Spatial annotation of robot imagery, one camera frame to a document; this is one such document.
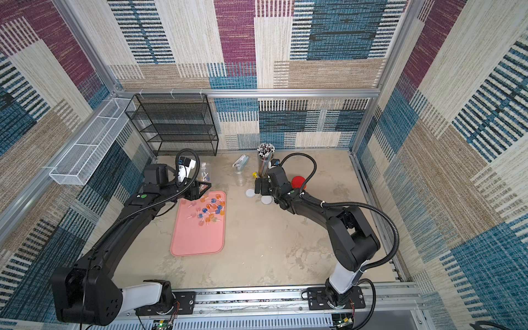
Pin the clear cup of pencils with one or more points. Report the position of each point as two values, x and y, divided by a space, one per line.
265 152

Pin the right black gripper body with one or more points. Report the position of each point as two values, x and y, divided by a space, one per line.
264 185

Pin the black wire shelf rack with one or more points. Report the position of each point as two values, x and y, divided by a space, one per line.
168 123

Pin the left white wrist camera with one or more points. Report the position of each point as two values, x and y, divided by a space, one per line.
185 168

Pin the white wire mesh basket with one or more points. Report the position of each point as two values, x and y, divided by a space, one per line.
83 158

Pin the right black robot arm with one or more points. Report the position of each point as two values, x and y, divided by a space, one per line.
352 238

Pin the grey stapler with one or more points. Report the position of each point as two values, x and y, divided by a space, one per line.
240 163

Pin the clear candy jar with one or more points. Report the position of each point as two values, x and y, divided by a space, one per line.
240 178

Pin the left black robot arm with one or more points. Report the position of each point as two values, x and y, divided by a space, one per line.
85 293

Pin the translucent white jar lid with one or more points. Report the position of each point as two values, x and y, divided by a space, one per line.
250 192

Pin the pink plastic tray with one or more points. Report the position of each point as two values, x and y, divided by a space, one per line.
204 234

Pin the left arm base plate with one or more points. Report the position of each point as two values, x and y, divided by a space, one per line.
178 303

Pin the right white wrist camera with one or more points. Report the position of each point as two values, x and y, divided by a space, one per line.
274 163

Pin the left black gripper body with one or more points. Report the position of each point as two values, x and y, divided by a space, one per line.
192 192

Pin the red lid candy jar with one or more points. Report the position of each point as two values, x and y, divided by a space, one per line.
298 182

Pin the white lid candy jar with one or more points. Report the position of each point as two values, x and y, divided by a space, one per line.
204 172

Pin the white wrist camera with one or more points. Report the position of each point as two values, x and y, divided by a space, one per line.
185 168
274 163

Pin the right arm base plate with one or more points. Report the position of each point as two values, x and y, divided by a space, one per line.
322 298

